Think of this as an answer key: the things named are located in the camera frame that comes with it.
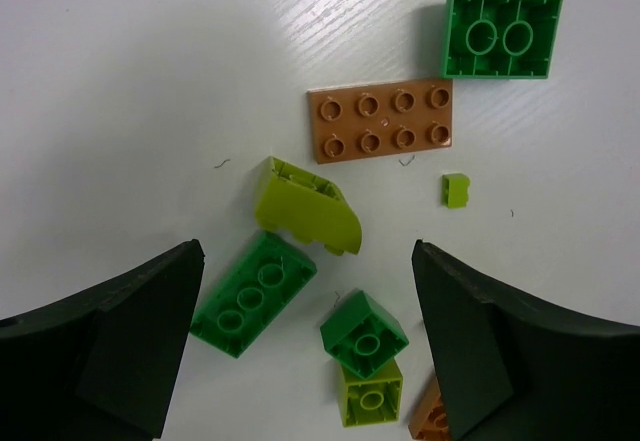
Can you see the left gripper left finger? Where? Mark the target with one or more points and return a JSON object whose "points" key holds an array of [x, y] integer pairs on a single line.
{"points": [[101, 364]]}

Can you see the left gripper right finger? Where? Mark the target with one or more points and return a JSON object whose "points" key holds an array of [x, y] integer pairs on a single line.
{"points": [[512, 366]]}

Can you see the lime square lego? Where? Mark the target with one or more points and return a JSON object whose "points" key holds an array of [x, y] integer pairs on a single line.
{"points": [[370, 401]]}

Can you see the tiny lime lego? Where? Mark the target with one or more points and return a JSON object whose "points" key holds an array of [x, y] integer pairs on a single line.
{"points": [[455, 190]]}

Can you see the lime curved lego brick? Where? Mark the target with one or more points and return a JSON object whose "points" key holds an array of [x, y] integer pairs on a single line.
{"points": [[311, 207]]}

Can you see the tan lego plate lower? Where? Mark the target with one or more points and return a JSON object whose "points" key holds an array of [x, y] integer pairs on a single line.
{"points": [[429, 420]]}

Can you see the tan lego plate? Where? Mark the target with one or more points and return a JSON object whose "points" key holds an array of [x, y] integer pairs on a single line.
{"points": [[429, 420], [365, 121]]}

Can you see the dark green square lego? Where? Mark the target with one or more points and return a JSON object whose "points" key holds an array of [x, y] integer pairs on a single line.
{"points": [[362, 335]]}

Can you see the long green lego brick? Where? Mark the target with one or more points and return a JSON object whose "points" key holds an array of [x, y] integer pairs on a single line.
{"points": [[258, 286]]}

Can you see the tan lego plate upper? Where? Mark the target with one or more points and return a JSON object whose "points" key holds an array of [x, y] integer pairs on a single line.
{"points": [[365, 121]]}

